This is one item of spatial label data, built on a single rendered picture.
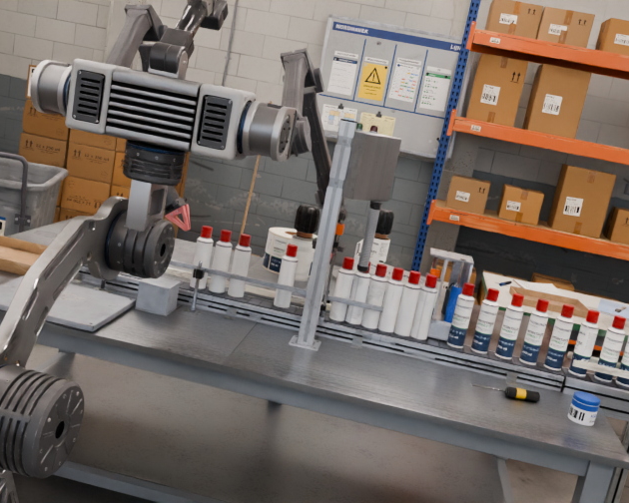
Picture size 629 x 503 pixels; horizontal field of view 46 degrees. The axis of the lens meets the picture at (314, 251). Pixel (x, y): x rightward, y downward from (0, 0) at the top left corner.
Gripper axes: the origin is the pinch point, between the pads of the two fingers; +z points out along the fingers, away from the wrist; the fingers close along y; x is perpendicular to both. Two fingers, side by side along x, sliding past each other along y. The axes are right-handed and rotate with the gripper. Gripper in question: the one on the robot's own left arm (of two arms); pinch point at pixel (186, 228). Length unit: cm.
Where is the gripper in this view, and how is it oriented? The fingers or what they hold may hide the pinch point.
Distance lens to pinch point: 237.6
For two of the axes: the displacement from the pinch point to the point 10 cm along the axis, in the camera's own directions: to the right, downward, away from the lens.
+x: -8.6, 4.6, 2.1
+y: 1.5, -1.6, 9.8
